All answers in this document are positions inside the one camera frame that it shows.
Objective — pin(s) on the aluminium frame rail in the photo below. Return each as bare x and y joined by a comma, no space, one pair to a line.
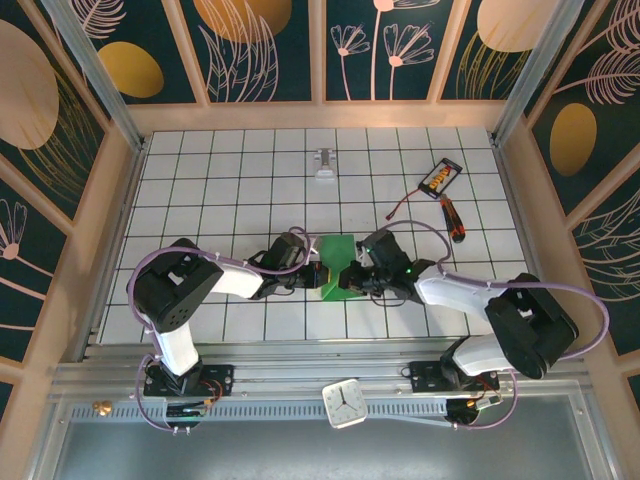
310,367

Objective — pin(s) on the orange and black screwdriver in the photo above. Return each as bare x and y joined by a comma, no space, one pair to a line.
452,220

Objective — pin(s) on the green paper sheet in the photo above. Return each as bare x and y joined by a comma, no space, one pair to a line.
336,250

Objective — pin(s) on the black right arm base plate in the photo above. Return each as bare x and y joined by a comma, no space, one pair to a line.
422,380

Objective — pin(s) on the white square alarm clock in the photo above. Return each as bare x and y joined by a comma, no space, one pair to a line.
344,404

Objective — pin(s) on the small brass knob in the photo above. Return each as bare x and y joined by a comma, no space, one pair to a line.
103,408

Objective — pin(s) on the aluminium corner post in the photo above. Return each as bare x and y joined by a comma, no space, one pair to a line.
537,65
95,70

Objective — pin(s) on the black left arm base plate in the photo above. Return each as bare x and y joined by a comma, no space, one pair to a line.
222,380

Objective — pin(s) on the small controller board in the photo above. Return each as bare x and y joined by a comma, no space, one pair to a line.
487,402
187,411

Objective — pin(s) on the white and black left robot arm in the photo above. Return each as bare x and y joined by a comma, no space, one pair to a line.
175,345

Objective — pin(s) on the white metal bracket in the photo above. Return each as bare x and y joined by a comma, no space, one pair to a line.
325,165

